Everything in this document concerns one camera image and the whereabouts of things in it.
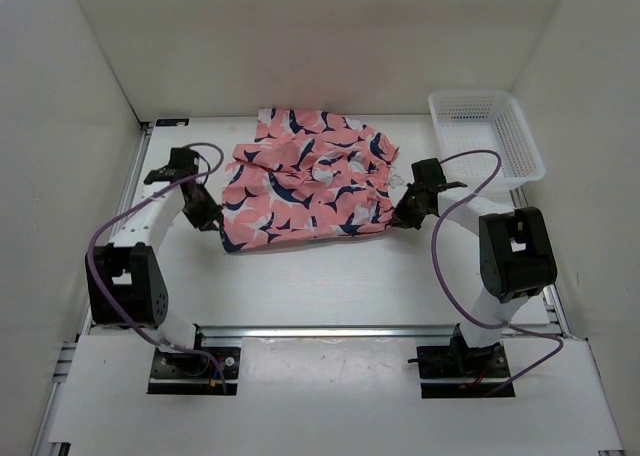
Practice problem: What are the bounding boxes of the pink shark print shorts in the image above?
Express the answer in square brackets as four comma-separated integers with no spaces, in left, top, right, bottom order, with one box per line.
[221,108,398,253]

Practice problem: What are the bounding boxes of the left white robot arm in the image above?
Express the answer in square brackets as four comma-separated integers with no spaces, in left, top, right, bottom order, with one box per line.
[85,143,223,376]

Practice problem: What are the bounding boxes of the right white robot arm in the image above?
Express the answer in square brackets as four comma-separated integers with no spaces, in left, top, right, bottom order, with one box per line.
[391,150,557,376]

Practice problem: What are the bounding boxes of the white plastic mesh basket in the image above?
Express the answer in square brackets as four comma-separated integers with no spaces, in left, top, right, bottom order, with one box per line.
[428,90,546,194]

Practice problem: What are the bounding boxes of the aluminium front rail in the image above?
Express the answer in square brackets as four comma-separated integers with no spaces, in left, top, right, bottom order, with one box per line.
[192,324,571,341]

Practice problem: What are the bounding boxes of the aluminium rail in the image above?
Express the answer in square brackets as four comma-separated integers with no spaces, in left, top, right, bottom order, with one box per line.
[31,121,154,455]
[192,324,571,341]
[519,185,571,333]

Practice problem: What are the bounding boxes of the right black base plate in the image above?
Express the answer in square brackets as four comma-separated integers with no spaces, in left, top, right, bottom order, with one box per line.
[407,344,515,399]

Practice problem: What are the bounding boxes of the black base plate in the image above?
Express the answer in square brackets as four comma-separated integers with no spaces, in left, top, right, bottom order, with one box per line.
[147,347,241,396]
[407,344,515,399]

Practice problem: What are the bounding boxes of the aluminium right rail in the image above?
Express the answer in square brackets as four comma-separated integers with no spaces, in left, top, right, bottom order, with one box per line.
[519,185,571,333]

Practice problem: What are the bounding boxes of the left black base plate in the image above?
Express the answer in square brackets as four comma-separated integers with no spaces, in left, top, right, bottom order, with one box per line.
[147,347,241,396]

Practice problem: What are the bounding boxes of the aluminium left rail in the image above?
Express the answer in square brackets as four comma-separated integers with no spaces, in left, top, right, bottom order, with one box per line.
[31,121,154,455]

